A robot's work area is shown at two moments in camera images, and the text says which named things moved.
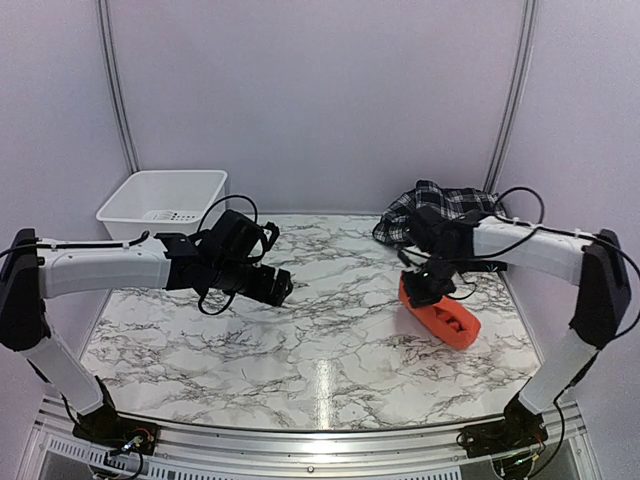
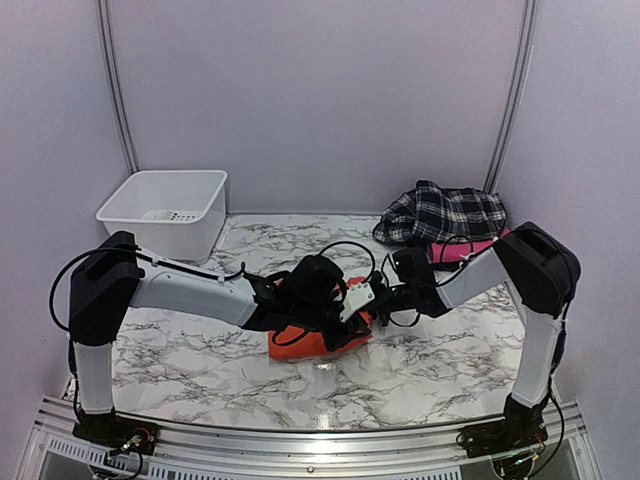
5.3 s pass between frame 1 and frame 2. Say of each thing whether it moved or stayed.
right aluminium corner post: stayed
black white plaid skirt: stayed
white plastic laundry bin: stayed
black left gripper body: moved
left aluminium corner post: stayed
